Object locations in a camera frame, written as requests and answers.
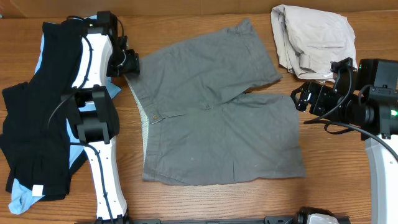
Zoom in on beige folded trousers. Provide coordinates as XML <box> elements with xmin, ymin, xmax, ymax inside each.
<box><xmin>271</xmin><ymin>4</ymin><xmax>358</xmax><ymax>83</ymax></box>

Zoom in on black garment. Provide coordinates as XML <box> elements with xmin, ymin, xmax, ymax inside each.
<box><xmin>1</xmin><ymin>19</ymin><xmax>84</xmax><ymax>201</ymax></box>

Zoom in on grey shorts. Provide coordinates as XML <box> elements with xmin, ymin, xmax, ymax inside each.
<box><xmin>126</xmin><ymin>20</ymin><xmax>305</xmax><ymax>185</ymax></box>

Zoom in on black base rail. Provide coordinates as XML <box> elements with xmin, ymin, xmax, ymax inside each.
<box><xmin>81</xmin><ymin>214</ymin><xmax>351</xmax><ymax>224</ymax></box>

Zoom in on light blue shirt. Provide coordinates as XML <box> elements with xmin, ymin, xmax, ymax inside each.
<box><xmin>6</xmin><ymin>33</ymin><xmax>121</xmax><ymax>215</ymax></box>

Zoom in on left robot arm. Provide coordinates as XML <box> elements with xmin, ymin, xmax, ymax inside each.
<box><xmin>61</xmin><ymin>11</ymin><xmax>140</xmax><ymax>223</ymax></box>

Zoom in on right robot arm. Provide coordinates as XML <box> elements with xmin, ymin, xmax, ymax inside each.
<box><xmin>291</xmin><ymin>57</ymin><xmax>397</xmax><ymax>223</ymax></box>

